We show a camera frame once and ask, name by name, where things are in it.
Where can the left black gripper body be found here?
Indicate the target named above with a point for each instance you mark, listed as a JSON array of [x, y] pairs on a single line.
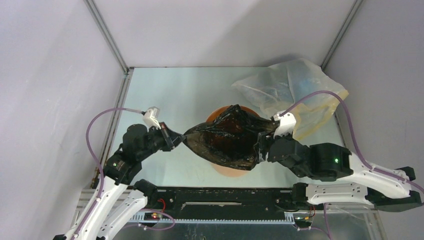
[[156, 142]]

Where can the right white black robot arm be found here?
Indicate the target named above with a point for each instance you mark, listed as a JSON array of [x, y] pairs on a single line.
[[343, 177]]

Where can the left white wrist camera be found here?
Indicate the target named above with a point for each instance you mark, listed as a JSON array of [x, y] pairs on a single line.
[[150, 118]]

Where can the left aluminium corner post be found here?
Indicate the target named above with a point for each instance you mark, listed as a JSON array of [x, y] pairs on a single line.
[[107, 35]]

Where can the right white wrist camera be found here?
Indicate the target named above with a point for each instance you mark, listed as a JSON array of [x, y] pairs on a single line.
[[286, 123]]

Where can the black trash bag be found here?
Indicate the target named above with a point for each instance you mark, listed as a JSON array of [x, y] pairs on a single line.
[[232, 139]]

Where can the aluminium corner post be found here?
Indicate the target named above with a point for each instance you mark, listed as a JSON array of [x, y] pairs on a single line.
[[357, 4], [107, 35]]

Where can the left small circuit board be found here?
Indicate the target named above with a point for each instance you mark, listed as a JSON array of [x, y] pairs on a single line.
[[152, 216]]

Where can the translucent yellowish plastic bag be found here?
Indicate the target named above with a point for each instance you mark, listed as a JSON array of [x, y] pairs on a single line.
[[278, 87]]

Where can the small circuit board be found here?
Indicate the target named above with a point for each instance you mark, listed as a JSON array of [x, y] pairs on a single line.
[[303, 219], [152, 216]]

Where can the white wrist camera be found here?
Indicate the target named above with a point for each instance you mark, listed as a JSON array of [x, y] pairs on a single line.
[[150, 118], [286, 123]]

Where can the aluminium frame rail front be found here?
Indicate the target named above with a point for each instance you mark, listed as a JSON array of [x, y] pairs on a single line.
[[259, 209]]

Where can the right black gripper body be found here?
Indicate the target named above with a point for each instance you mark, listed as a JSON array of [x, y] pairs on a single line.
[[263, 148]]

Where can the right small circuit board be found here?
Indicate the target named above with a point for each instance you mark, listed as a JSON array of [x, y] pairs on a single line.
[[303, 219]]

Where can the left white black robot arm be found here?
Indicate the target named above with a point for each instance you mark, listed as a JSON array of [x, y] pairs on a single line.
[[96, 221]]

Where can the right aluminium corner post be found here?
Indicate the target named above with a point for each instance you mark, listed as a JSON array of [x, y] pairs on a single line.
[[357, 4]]

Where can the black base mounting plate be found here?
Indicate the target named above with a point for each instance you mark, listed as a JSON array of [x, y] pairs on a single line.
[[285, 198]]

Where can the orange plastic trash bin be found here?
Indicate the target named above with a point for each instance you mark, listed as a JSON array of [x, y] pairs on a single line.
[[227, 171]]

